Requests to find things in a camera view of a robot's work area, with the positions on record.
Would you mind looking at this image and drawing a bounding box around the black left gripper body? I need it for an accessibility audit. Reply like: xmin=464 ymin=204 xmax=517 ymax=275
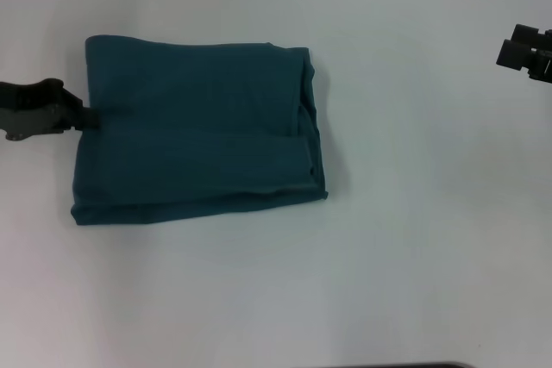
xmin=0 ymin=78 xmax=66 ymax=142

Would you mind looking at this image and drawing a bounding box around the teal t-shirt with beige print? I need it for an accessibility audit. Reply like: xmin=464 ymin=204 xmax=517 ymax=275
xmin=70 ymin=34 xmax=332 ymax=228

